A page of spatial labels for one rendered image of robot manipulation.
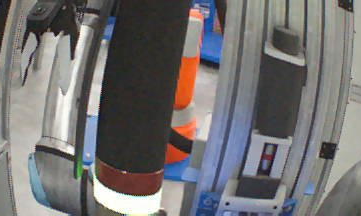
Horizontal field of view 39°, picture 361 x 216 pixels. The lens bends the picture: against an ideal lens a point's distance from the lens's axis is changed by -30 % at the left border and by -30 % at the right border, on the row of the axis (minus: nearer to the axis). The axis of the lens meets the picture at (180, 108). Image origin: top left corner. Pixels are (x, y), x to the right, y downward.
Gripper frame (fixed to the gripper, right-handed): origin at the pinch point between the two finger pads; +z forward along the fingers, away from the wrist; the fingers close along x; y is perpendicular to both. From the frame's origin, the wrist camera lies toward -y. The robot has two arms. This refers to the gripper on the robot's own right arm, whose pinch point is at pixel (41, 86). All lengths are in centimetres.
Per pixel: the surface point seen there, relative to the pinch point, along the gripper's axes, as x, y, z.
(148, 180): -26, -52, -14
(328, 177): -70, 129, 57
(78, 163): -23, -51, -14
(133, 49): -25, -52, -20
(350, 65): -69, 129, 10
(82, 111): -23, -51, -17
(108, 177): -24, -52, -14
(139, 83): -25, -52, -19
